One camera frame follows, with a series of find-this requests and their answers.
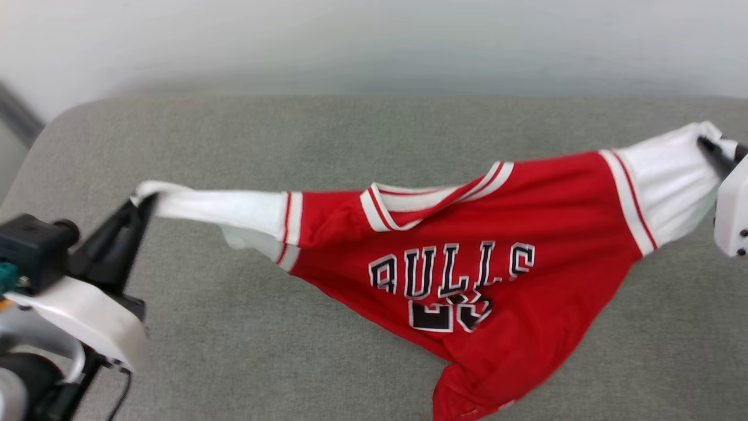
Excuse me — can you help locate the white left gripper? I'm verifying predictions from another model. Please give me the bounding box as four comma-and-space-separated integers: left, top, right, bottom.
5, 196, 160, 375

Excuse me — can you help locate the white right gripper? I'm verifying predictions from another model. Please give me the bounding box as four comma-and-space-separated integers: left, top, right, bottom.
697, 136, 748, 258

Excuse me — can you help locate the red Bulls basketball jersey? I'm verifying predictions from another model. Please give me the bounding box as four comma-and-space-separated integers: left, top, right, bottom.
131, 121, 738, 421

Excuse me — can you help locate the grey fabric sofa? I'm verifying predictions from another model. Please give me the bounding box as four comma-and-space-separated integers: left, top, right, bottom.
0, 94, 748, 421

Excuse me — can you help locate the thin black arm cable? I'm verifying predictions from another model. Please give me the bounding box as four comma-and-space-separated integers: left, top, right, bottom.
104, 365, 134, 421

